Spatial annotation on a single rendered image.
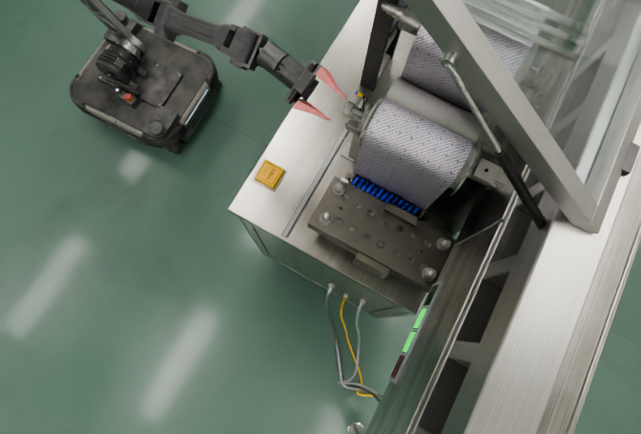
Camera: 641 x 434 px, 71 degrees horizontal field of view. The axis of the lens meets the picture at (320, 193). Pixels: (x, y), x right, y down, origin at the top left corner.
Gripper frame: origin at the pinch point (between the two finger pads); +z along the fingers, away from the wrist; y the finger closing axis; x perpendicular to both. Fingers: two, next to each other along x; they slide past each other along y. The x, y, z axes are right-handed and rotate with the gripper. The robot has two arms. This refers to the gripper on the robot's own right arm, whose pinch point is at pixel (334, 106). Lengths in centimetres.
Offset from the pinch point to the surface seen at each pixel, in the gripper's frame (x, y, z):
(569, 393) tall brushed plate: 17, 12, 66
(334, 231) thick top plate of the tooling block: -22.8, 30.2, 16.0
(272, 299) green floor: -99, 105, 11
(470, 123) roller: -24.7, -14.6, 26.1
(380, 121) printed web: -10.1, -2.5, 8.9
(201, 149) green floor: -121, 76, -70
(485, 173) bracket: -13.4, -7.5, 35.3
